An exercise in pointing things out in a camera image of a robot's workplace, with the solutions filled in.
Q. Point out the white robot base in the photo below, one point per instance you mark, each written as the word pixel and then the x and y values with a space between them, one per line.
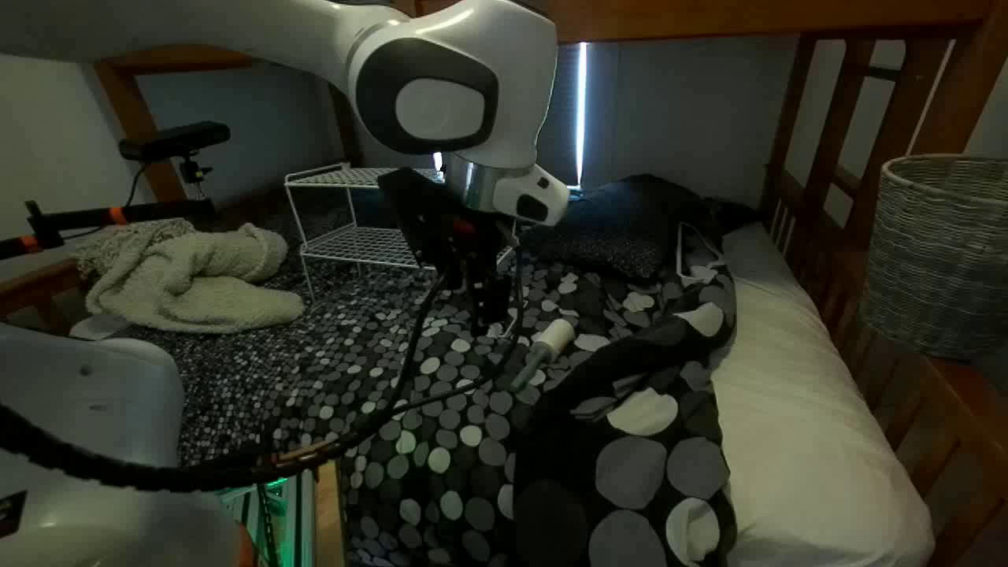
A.
pixel 89 471

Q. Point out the white mattress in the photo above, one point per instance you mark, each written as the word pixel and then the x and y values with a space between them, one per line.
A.
pixel 813 483

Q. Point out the wooden bunk bed frame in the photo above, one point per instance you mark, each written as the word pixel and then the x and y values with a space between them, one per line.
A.
pixel 915 78

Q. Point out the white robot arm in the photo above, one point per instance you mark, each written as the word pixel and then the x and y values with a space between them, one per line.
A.
pixel 467 83

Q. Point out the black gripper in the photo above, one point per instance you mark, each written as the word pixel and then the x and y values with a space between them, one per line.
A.
pixel 455 242

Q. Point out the beige crumpled towel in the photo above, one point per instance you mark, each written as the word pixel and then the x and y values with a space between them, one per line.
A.
pixel 171 277

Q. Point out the white wire shelf rack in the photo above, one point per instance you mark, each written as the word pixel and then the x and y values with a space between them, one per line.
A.
pixel 343 219

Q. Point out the black grey dotted blanket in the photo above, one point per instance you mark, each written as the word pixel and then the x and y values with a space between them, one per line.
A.
pixel 604 457

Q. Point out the woven laundry basket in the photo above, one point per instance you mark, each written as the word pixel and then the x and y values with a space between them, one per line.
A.
pixel 936 271

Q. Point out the dark pillow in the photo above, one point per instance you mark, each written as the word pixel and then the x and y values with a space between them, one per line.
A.
pixel 629 229

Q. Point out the black camera on stand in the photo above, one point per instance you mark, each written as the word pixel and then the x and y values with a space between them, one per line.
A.
pixel 176 144

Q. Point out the white lint roller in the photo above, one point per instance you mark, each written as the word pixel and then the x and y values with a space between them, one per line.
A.
pixel 547 346

